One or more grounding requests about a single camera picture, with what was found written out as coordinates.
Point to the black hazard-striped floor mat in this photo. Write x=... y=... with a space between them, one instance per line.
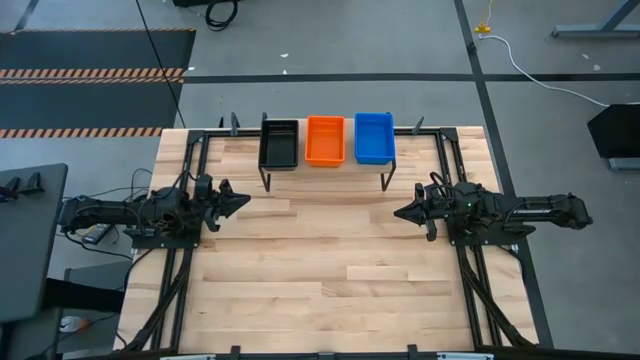
x=100 y=105

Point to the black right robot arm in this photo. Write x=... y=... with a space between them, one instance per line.
x=545 y=212

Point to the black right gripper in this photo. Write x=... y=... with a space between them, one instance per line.
x=439 y=210

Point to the black side table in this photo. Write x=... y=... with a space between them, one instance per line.
x=30 y=250

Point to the black metal table frame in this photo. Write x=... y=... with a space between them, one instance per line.
x=196 y=136

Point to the dark gray cart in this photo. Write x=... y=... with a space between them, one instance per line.
x=100 y=272

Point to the gray table leg foot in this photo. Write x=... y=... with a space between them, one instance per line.
x=590 y=32

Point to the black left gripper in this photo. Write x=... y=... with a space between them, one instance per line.
x=207 y=207

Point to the black clip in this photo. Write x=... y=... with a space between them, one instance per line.
x=32 y=182
x=10 y=190

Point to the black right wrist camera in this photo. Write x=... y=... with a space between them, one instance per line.
x=431 y=230

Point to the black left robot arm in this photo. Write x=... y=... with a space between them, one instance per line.
x=110 y=212

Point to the black box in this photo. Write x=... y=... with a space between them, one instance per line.
x=190 y=2

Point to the black stand base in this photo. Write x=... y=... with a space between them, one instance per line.
x=617 y=130

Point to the silver frame bracket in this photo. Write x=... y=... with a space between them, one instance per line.
x=465 y=356

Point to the black power adapter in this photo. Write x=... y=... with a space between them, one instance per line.
x=97 y=234

